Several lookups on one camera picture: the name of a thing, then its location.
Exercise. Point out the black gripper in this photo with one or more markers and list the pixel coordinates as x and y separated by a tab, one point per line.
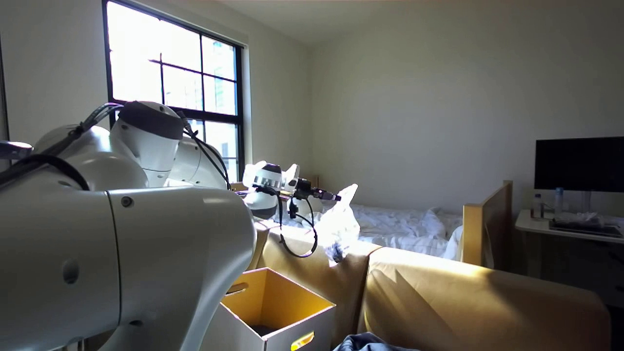
309	189

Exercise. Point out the dark keyboard on desk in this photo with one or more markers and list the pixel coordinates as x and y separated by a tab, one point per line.
586	224

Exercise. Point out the tan leather couch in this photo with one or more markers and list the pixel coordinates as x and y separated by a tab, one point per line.
489	304

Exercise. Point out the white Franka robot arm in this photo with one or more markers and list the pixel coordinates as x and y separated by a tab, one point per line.
118	259

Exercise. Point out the white desk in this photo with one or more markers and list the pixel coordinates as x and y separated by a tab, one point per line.
534	226

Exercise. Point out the clear bottle on desk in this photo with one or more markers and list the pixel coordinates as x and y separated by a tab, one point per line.
538	207

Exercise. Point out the open cardboard box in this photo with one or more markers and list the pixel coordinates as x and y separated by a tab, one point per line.
274	308

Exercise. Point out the slim blue cap bottle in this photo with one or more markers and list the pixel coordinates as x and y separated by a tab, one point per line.
559	197

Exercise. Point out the black hooded sweatshirt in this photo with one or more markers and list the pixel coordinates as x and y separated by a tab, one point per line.
372	341

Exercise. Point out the rumpled white bed sheets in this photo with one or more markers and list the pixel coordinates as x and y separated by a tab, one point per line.
403	226

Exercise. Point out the black computer monitor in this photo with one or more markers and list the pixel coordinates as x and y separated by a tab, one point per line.
579	162

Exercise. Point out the black framed window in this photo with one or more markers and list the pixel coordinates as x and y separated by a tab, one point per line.
196	84

